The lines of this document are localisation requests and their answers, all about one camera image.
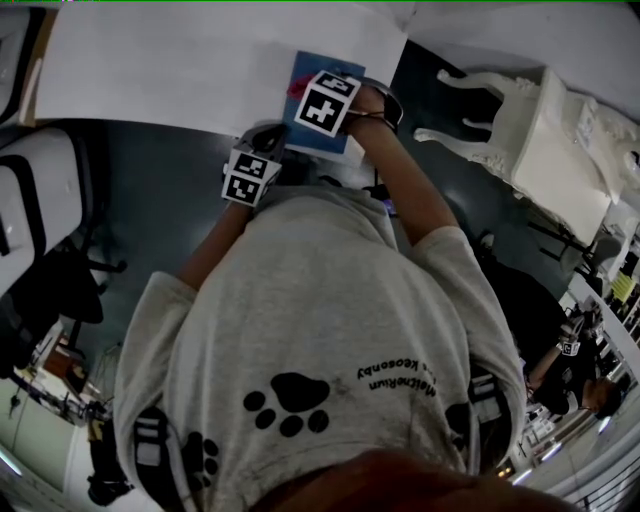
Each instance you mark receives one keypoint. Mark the ornate white carved table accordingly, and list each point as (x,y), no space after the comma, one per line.
(555,150)

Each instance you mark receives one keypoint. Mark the white black office chair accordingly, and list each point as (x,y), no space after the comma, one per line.
(12,65)
(40,200)

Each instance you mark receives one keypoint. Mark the black smartwatch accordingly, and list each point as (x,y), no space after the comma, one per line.
(392,111)

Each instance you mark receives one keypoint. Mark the brown wooden cabinet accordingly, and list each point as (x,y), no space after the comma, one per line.
(32,80)

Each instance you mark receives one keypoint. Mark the blue book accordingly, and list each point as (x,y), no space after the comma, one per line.
(310,140)

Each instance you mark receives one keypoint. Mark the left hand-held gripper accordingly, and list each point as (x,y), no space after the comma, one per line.
(247,182)

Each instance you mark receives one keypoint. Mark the pink cloth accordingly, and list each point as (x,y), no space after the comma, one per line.
(298,85)

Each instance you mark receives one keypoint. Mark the white desk with drawers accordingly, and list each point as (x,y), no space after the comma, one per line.
(165,70)

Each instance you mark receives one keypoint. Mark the person's grey paw-print sweatshirt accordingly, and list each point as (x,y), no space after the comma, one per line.
(310,310)

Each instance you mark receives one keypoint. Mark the person's right forearm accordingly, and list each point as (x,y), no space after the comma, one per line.
(405,185)

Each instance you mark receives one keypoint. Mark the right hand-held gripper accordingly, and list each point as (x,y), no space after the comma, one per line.
(322,105)

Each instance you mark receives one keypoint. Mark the person's left forearm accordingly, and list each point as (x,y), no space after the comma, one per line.
(215,245)

